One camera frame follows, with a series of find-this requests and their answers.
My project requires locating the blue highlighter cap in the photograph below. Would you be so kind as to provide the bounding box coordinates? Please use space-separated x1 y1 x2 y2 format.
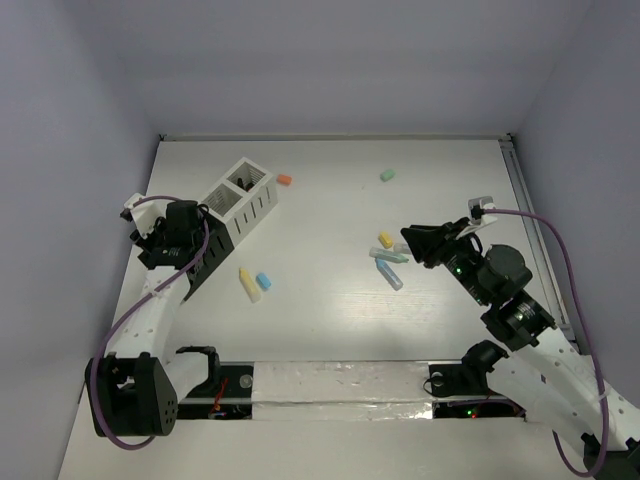
256 272 271 291

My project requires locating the blue highlighter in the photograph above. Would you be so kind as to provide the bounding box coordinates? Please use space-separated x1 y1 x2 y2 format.
375 258 404 291

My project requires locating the green highlighter cap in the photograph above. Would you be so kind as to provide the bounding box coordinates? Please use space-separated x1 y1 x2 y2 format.
380 169 396 182

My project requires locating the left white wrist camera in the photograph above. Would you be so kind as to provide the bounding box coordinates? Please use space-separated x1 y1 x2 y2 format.
123 193 169 239

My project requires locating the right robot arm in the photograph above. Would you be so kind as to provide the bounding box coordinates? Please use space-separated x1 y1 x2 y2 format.
401 218 639 479

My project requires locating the orange highlighter cap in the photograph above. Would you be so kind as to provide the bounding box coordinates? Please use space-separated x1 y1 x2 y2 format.
276 174 292 186

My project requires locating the green highlighter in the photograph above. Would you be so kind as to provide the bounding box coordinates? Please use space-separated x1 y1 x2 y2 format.
369 247 409 264

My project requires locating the black slotted organizer box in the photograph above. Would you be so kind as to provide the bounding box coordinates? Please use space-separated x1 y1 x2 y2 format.
184 215 234 301

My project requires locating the aluminium side rail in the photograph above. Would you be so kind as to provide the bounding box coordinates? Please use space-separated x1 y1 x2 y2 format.
498 134 576 345

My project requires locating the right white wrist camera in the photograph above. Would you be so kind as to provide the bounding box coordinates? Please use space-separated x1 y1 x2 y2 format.
457 196 497 239

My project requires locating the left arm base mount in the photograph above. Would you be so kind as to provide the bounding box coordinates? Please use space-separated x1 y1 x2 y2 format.
177 363 254 421

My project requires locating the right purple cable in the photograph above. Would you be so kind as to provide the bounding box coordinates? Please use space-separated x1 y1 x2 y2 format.
482 208 609 475

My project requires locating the yellow highlighter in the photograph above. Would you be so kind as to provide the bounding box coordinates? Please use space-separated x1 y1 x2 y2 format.
239 268 261 303

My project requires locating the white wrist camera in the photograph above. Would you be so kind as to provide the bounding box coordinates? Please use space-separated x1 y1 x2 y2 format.
457 196 497 239
123 193 169 239

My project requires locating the yellow highlighter cap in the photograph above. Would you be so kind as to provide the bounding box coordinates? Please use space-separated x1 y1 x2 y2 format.
378 231 394 249

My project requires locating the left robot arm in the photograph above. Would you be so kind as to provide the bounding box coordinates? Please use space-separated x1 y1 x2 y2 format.
85 196 222 451

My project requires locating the white slotted organizer box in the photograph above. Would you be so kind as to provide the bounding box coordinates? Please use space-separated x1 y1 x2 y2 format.
200 157 278 247

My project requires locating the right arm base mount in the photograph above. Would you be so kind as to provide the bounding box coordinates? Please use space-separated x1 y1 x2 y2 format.
423 362 526 420

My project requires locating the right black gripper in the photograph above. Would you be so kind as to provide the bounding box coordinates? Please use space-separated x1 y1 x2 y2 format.
399 216 491 306

